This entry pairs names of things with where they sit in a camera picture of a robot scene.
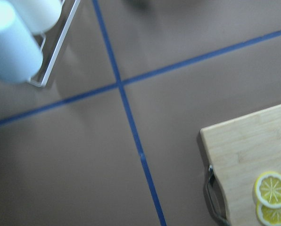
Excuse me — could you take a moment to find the bamboo cutting board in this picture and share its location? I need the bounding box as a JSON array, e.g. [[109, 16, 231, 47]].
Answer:
[[200, 104, 281, 226]]

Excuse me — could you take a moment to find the white pastel cup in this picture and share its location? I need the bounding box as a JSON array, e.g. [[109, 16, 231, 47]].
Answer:
[[10, 0, 63, 35]]

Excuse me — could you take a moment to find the yellow lemon slice lower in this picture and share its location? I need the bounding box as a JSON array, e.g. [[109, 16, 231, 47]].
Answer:
[[256, 202, 281, 226]]

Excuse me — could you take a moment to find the white wire cup rack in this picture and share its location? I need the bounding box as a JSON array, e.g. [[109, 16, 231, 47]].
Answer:
[[27, 0, 80, 88]]

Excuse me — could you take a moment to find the yellow lemon slice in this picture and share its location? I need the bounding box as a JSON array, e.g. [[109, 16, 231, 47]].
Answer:
[[254, 171, 281, 209], [256, 202, 281, 226]]

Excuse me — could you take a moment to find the light blue pastel cup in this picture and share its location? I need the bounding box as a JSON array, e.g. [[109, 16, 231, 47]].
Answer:
[[0, 0, 43, 83]]

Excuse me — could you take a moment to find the yellow lemon slice upper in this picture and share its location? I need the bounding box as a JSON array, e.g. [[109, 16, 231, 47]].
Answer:
[[254, 171, 281, 209]]

